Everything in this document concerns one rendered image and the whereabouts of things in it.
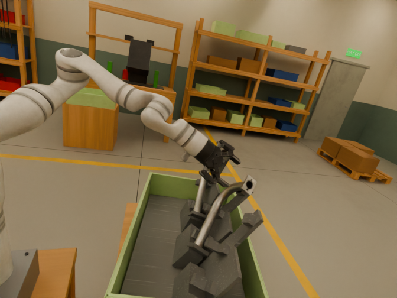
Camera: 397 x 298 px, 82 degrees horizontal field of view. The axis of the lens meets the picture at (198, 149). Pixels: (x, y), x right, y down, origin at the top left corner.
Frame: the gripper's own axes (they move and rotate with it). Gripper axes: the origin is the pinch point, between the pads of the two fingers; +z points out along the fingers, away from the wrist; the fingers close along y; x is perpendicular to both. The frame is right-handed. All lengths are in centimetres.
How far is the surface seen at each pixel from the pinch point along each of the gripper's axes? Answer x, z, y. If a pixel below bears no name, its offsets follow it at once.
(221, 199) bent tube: 9.6, 5.4, -6.0
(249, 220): -9.6, 6.1, -13.1
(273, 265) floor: 103, 124, 10
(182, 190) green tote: 43.6, 0.9, -1.9
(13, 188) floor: 217, -95, -49
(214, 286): -3.4, 8.5, -31.4
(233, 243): -3.0, 8.9, -19.3
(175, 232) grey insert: 28.9, 3.4, -22.0
